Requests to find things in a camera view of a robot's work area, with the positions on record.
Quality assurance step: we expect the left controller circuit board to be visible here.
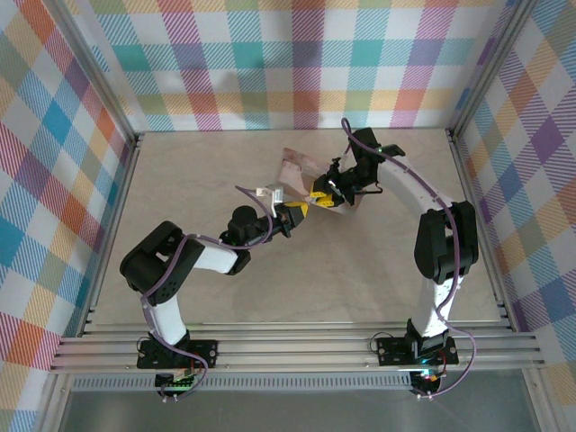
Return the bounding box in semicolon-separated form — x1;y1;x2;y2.
155;371;199;395

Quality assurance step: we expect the left aluminium frame post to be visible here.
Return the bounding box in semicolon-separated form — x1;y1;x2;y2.
42;0;144;143

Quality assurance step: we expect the grey slotted cable duct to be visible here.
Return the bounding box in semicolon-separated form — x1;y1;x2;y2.
71;371;413;392

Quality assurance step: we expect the aluminium side rail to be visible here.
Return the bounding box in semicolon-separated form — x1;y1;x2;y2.
78;134;145;337
447;130;518;325

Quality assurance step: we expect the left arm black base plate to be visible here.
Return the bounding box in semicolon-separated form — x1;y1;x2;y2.
136;337;221;371

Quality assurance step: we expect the controller circuit board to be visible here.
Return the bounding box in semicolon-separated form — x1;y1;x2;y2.
411;368;445;392
155;371;199;395

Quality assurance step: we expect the right aluminium side rail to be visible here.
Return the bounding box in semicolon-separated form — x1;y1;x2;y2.
447;130;518;325

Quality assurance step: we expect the aluminium cross rail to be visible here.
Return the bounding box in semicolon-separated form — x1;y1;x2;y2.
49;321;548;373

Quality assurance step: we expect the right controller circuit board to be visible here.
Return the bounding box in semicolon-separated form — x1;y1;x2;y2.
411;368;445;392

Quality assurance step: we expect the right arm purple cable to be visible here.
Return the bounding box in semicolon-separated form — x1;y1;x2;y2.
340;117;479;401

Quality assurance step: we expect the pink decorated tin box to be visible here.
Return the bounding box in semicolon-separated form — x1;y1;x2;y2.
275;147;364;216

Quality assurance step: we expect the aluminium frame post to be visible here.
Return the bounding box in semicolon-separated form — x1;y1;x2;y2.
449;0;539;136
42;0;144;143

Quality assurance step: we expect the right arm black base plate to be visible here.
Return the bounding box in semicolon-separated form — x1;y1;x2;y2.
374;332;460;366

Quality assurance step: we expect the right aluminium frame post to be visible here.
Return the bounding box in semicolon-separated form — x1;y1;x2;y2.
449;0;539;136

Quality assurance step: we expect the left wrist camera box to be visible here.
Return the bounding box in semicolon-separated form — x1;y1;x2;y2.
254;183;285;216

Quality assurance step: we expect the left aluminium side rail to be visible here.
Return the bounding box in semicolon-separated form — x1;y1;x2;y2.
78;134;145;337

